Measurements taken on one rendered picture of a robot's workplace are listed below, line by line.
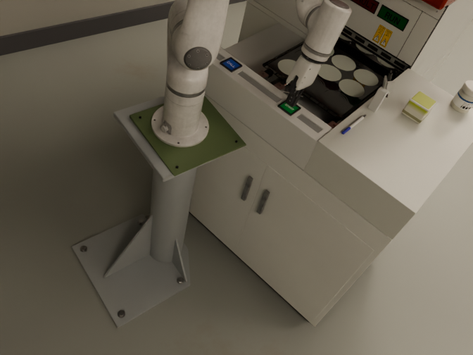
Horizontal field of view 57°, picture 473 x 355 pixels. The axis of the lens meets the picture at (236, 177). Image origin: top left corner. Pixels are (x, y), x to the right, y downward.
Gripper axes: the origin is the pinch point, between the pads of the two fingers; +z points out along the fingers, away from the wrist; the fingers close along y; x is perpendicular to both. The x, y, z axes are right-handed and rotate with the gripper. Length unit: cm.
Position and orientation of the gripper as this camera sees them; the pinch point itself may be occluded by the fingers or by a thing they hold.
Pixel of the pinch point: (292, 98)
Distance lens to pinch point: 142.2
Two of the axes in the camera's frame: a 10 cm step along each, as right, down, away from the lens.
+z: -3.2, 7.1, 6.3
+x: 7.3, 6.1, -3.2
